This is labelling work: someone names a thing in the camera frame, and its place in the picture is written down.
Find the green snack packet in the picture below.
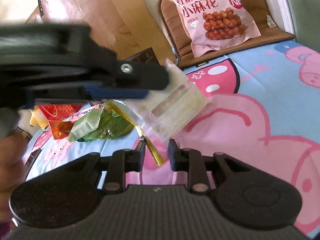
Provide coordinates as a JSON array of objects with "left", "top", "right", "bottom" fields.
[{"left": 67, "top": 106, "right": 134, "bottom": 142}]

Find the clear plastic snack bag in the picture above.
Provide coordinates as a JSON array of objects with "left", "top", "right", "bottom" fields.
[{"left": 125, "top": 59, "right": 208, "bottom": 142}]

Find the person's left hand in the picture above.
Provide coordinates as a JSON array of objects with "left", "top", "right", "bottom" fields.
[{"left": 0, "top": 131, "right": 27, "bottom": 223}]

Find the black sheep printed box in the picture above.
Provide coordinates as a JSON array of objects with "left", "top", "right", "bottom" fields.
[{"left": 125, "top": 47, "right": 159, "bottom": 64}]

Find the red gift bag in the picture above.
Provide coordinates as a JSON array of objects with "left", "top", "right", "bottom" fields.
[{"left": 38, "top": 104, "right": 82, "bottom": 140}]

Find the wood pattern board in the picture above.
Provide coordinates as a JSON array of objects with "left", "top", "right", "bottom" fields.
[{"left": 28, "top": 0, "right": 174, "bottom": 63}]

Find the yellow duck plush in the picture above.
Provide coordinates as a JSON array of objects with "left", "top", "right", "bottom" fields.
[{"left": 29, "top": 106, "right": 49, "bottom": 130}]

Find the brown chair cushion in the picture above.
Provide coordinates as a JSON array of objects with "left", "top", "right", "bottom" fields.
[{"left": 158, "top": 0, "right": 294, "bottom": 68}]

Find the cartoon pig bed sheet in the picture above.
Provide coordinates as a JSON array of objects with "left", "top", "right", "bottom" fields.
[{"left": 22, "top": 39, "right": 320, "bottom": 240}]

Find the pink twisted dough snack bag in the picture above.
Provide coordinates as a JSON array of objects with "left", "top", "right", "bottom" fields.
[{"left": 170, "top": 0, "right": 261, "bottom": 57}]

